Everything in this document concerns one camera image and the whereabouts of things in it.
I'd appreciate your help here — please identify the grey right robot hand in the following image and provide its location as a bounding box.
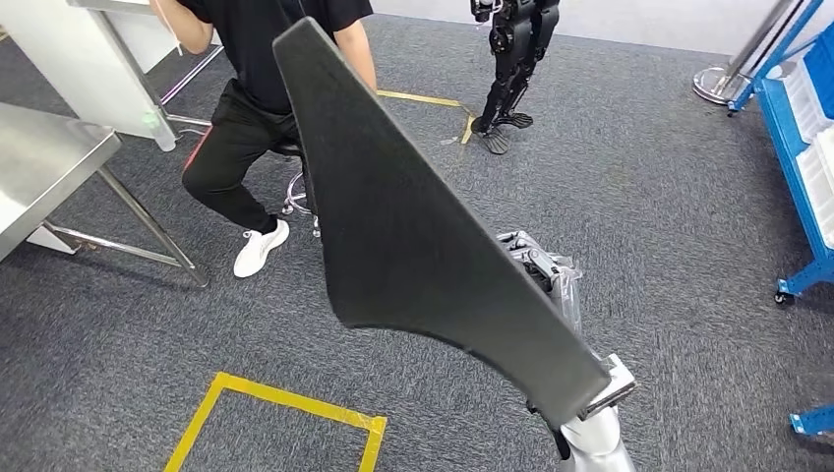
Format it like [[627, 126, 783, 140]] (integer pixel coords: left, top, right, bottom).
[[495, 229, 585, 340]]

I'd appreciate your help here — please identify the long black plastic part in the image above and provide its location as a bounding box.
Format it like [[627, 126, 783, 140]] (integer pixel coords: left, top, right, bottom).
[[271, 16, 614, 432]]

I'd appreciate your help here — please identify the thin white cable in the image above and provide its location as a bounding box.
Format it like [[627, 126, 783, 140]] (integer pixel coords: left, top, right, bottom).
[[159, 0, 186, 57]]

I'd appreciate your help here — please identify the stainless steel workbench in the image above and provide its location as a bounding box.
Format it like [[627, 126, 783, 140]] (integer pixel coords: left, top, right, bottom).
[[0, 100, 211, 289]]

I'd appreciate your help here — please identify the yellow floor tape square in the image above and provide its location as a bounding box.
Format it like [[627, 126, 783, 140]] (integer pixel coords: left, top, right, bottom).
[[376, 88, 478, 146]]

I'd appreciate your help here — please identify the black humanoid robot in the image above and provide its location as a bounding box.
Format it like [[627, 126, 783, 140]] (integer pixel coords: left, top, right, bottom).
[[468, 0, 562, 156]]

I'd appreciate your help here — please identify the chrome belt stanchion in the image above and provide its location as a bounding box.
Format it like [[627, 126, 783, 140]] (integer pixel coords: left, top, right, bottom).
[[692, 0, 812, 107]]

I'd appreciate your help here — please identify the chrome swivel stool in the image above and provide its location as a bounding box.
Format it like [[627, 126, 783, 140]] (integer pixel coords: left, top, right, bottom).
[[268, 140, 324, 239]]

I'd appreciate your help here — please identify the blue plastic crate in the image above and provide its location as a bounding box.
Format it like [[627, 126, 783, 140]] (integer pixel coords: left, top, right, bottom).
[[803, 25, 834, 120]]

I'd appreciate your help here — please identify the person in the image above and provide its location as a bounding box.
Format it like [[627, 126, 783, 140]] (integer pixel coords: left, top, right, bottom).
[[148, 0, 380, 280]]

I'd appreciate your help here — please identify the white panel desk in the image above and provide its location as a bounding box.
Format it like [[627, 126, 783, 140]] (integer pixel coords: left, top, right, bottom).
[[0, 0, 180, 142]]

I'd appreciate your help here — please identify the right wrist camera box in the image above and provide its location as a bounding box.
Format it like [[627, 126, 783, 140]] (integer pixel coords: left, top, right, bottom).
[[576, 351, 638, 422]]

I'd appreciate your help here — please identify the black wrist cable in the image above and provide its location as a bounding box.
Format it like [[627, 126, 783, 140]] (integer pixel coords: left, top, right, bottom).
[[526, 402, 573, 462]]

